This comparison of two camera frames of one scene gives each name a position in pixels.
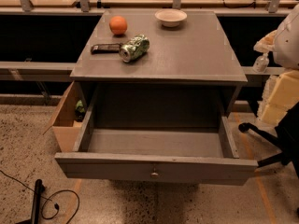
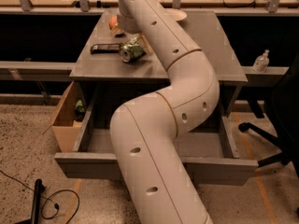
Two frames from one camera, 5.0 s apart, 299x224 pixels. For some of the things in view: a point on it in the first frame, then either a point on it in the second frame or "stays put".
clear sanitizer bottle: x=261 y=63 stays put
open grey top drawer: x=172 y=134 stays put
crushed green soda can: x=135 y=48 stays put
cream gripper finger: x=265 y=44 → x=116 y=30
